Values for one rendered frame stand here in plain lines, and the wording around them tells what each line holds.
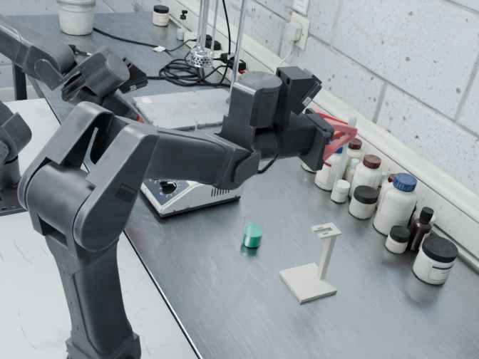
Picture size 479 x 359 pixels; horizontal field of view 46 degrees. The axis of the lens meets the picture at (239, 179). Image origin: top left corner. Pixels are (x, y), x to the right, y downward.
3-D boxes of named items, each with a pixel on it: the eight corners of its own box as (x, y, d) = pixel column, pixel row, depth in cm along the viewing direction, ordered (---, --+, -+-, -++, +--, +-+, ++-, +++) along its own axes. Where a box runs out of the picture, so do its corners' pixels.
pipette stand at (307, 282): (300, 303, 102) (315, 248, 95) (278, 273, 108) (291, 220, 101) (336, 293, 105) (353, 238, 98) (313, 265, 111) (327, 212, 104)
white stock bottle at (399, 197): (410, 237, 123) (429, 188, 116) (379, 237, 122) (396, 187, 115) (398, 217, 129) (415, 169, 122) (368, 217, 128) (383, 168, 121)
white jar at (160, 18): (149, 21, 221) (150, 5, 218) (162, 20, 225) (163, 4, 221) (157, 26, 217) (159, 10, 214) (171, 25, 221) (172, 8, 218)
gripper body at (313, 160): (297, 101, 88) (255, 105, 85) (334, 132, 80) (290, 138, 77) (289, 138, 91) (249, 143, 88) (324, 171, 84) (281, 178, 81)
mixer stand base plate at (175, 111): (158, 133, 147) (158, 129, 147) (130, 100, 161) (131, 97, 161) (256, 120, 162) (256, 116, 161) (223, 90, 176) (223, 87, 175)
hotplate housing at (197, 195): (160, 220, 117) (162, 188, 112) (135, 186, 126) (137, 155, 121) (250, 198, 128) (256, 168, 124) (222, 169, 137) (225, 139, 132)
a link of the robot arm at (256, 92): (245, 63, 80) (191, 83, 72) (297, 82, 77) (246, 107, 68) (234, 134, 87) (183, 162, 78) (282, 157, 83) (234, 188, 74)
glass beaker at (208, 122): (222, 149, 128) (227, 116, 123) (219, 164, 122) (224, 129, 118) (192, 144, 128) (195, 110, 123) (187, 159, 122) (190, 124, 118)
